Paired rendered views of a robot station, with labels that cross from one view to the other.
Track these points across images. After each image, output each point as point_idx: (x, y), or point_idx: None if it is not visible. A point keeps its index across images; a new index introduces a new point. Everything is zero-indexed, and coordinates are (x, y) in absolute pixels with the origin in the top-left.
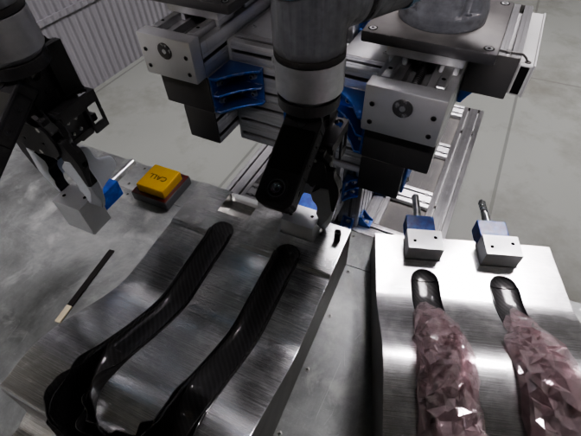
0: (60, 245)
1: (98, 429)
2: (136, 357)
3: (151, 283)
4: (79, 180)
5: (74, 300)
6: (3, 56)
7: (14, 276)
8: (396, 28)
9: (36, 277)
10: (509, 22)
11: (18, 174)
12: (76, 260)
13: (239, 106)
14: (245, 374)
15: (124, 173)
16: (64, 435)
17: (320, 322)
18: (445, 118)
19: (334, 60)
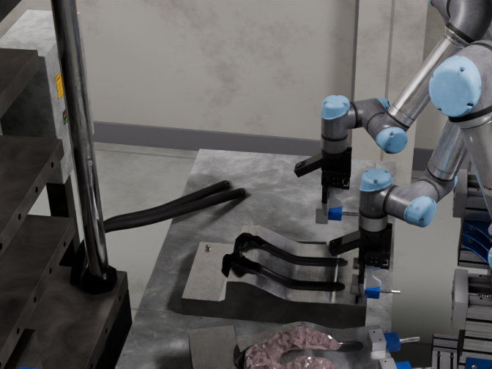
0: (320, 225)
1: (238, 246)
2: (265, 252)
3: (302, 251)
4: None
5: None
6: (324, 148)
7: (295, 219)
8: None
9: (299, 225)
10: None
11: (356, 188)
12: (314, 233)
13: (474, 251)
14: (274, 284)
15: (351, 214)
16: (235, 248)
17: (320, 323)
18: (476, 326)
19: (366, 215)
